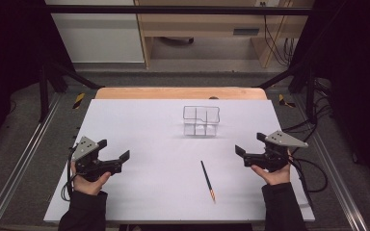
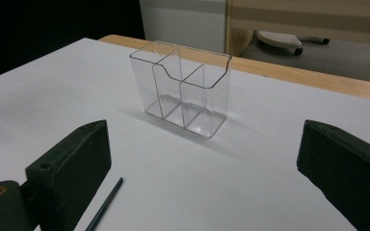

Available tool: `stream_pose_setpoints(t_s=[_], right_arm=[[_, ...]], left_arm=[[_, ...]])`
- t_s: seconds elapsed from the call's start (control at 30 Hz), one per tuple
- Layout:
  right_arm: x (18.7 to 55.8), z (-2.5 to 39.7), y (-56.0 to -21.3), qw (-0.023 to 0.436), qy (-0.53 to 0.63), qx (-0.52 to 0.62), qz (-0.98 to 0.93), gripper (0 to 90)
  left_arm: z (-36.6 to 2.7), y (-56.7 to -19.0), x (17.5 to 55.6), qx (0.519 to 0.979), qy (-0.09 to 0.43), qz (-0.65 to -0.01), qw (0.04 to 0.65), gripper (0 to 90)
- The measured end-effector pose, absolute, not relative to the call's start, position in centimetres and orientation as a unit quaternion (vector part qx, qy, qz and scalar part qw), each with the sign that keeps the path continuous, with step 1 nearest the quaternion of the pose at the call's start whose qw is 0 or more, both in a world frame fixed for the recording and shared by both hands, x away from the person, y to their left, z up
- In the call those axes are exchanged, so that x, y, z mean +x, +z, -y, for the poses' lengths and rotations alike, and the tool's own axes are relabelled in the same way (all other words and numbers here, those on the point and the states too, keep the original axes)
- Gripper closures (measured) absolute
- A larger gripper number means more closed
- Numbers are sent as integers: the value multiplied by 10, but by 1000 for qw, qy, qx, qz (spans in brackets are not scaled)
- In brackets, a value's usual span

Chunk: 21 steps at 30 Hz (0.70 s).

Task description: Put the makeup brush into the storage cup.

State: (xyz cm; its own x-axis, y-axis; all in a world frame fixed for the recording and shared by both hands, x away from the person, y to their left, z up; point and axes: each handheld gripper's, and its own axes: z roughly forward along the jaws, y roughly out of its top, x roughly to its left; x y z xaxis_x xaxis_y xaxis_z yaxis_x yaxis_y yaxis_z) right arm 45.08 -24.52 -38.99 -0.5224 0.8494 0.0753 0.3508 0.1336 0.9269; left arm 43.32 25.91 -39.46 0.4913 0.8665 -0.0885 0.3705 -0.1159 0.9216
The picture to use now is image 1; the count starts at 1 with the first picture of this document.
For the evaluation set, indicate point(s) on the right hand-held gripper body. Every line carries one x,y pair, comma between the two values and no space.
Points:
281,141

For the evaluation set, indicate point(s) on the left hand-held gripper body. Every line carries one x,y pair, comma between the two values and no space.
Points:
85,150

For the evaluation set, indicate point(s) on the black gold makeup brush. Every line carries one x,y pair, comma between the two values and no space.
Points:
207,180

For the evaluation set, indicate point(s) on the clear acrylic organizer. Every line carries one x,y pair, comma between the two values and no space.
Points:
201,120

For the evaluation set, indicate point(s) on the person's left hand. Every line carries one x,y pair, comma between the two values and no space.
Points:
88,186

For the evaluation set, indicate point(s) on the person's right hand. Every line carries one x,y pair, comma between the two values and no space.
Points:
274,176

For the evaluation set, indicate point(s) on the white board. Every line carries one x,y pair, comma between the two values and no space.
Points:
160,166

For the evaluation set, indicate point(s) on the yellow black tape marker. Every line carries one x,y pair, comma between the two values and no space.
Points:
282,100
79,100

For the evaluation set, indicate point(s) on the black metal stand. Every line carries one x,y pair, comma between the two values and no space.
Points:
310,93
44,93

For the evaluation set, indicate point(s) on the wooden table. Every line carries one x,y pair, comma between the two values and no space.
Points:
173,93

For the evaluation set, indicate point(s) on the white cabinet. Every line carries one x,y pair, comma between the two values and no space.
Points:
99,38

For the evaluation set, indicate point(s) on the black curtain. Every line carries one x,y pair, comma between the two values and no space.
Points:
9,57
356,64

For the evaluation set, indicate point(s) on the light wooden desk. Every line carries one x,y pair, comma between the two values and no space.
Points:
205,27

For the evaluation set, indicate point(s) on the aluminium rail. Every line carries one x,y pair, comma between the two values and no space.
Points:
337,179
19,163

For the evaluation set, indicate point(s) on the black horizontal frame bar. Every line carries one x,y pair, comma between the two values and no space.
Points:
173,9

